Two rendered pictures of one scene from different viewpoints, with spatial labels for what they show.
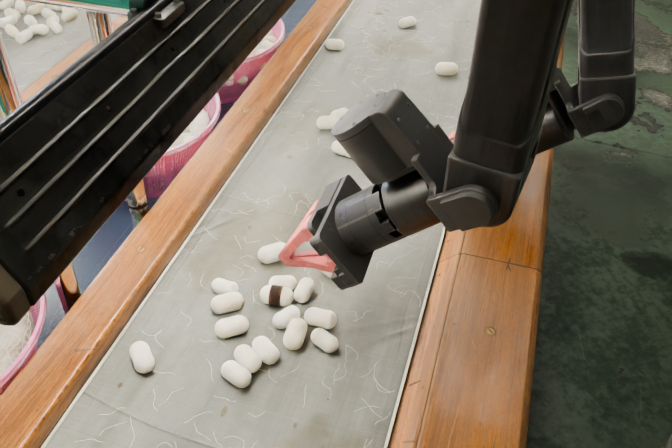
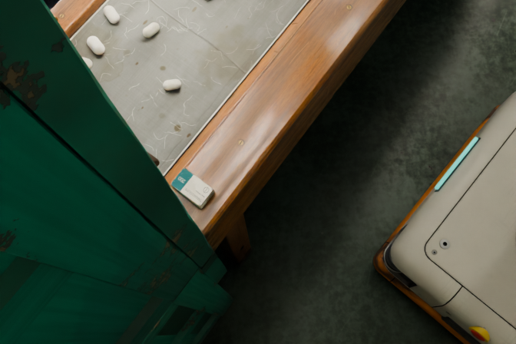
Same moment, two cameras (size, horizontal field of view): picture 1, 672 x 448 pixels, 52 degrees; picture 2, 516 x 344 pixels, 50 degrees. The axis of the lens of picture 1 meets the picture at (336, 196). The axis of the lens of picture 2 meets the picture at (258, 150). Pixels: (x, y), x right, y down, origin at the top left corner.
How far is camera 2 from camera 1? 0.38 m
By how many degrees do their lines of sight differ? 35
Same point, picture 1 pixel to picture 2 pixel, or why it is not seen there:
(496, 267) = not seen: outside the picture
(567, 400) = (468, 58)
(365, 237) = not seen: outside the picture
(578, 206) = not seen: outside the picture
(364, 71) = not seen: outside the picture
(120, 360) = not seen: outside the picture
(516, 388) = (344, 42)
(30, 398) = not seen: outside the picture
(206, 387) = not seen: outside the picture
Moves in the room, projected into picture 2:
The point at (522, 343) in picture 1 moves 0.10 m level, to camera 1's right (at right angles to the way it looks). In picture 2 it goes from (362, 19) to (418, 37)
